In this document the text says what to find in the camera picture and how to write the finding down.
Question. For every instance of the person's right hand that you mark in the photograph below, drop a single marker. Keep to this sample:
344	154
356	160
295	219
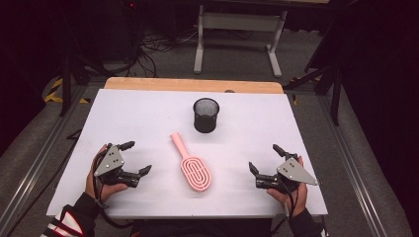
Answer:
298	197

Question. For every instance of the grey metal stand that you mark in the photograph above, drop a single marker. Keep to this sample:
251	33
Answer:
240	21

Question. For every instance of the aluminium floor rail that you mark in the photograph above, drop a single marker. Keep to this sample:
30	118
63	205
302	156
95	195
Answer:
36	164
352	177

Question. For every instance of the pink hairbrush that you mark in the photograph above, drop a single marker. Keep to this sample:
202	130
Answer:
194	168

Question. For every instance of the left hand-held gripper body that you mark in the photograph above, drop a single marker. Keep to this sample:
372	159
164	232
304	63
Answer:
109	162

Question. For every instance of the white board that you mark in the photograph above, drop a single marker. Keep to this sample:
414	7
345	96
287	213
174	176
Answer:
158	125

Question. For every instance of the black mesh pen holder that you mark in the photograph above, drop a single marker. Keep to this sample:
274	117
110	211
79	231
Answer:
206	118

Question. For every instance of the black metal stand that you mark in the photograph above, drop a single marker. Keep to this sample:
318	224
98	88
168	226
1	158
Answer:
335	95
67	85

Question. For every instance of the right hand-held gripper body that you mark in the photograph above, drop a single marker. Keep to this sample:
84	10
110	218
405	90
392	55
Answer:
291	172

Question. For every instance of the person's left hand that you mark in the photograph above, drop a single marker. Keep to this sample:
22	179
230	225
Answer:
107	191

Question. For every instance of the yellow black hazard tape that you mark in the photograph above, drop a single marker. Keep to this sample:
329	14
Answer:
52	95

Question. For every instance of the wooden table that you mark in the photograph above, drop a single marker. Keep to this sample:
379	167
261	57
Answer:
184	85

